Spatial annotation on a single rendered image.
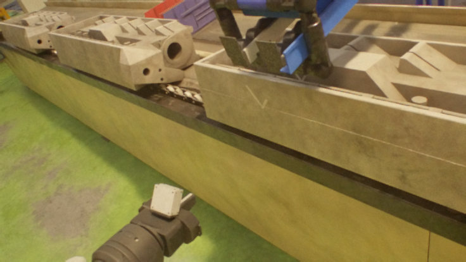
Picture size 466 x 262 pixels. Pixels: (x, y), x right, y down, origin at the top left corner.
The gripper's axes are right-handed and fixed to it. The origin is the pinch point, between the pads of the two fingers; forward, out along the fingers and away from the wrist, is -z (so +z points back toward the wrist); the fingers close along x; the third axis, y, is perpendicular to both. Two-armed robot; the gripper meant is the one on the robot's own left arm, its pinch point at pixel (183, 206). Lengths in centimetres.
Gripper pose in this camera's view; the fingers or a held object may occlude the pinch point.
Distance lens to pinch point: 67.0
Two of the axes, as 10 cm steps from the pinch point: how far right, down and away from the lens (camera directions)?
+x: 8.7, 1.7, -4.6
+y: -0.6, -8.9, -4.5
